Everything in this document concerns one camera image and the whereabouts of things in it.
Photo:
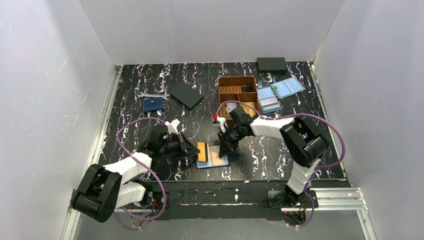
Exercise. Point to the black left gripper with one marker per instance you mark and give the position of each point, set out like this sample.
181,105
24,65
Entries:
182,145

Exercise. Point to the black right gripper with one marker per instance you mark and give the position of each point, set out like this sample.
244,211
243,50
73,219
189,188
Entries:
228,139

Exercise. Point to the orange credit card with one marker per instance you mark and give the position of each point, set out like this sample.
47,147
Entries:
203,155

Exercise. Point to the black leather card holder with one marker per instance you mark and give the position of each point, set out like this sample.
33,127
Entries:
214,160

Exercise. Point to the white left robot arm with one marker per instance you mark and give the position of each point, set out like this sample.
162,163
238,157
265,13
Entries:
105,188

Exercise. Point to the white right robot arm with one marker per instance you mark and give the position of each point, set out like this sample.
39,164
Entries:
298,132

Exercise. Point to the silver card in basket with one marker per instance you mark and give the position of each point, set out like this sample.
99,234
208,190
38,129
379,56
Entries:
230,106

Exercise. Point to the light blue card sleeve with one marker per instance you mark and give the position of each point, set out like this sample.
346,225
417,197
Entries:
267,100

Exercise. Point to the light green card sleeve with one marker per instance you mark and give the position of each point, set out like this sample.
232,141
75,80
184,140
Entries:
287,87

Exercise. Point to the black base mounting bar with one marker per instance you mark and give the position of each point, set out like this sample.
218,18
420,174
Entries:
254,199

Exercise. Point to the black flat square pad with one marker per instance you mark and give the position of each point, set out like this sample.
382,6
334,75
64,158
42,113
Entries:
185,94

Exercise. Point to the navy blue small wallet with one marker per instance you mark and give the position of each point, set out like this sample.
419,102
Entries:
152,104

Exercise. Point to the brown woven divided basket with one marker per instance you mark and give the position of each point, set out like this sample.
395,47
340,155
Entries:
239,88

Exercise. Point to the silver metal wrench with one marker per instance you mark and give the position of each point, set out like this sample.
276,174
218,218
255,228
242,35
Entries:
165,96

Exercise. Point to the black rectangular box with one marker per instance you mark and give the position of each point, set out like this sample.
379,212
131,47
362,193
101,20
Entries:
271,65

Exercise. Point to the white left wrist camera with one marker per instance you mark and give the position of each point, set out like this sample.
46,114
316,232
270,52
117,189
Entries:
172,127

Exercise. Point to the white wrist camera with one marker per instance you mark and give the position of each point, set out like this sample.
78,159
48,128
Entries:
219,121
172,127

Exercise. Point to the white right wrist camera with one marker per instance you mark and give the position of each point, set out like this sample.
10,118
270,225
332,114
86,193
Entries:
219,121

